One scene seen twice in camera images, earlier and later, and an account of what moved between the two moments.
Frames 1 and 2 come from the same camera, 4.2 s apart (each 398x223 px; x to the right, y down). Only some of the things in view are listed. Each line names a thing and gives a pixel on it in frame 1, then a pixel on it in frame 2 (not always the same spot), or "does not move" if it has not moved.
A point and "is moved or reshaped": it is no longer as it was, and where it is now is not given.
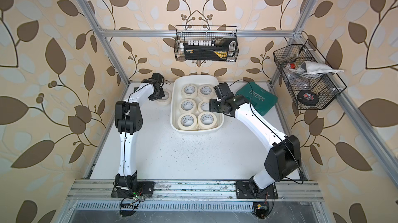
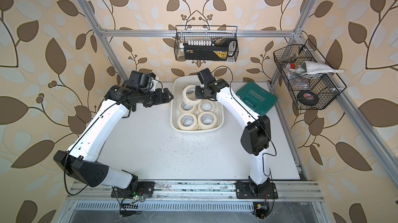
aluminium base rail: [195, 191] does not move
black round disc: [308, 98] does not move
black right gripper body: [217, 106] → [201, 92]
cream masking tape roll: [189, 90] is moved or reshaped
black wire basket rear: [206, 43] does not move
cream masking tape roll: [187, 122] does not move
